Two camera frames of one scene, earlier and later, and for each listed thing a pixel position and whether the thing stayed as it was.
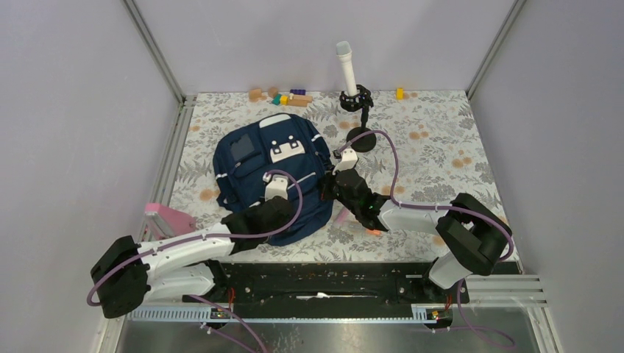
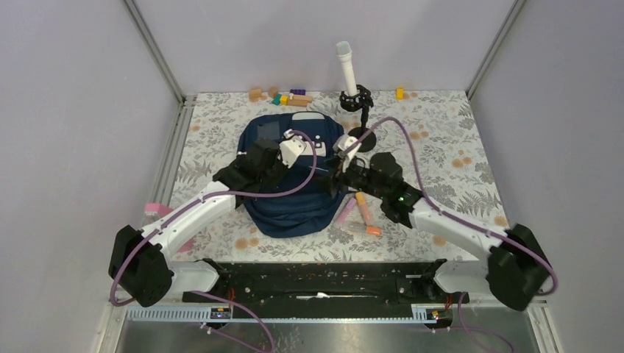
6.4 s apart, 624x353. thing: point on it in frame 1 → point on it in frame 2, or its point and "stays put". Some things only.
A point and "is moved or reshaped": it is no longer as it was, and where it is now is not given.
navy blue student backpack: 281,145 is moved or reshaped
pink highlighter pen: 341,217 stays put
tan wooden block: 254,94 stays put
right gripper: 325,184 → 338,175
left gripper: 284,223 → 283,170
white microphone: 344,51 stays put
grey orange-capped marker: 358,227 stays put
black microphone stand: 363,100 stays put
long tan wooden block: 300,101 stays put
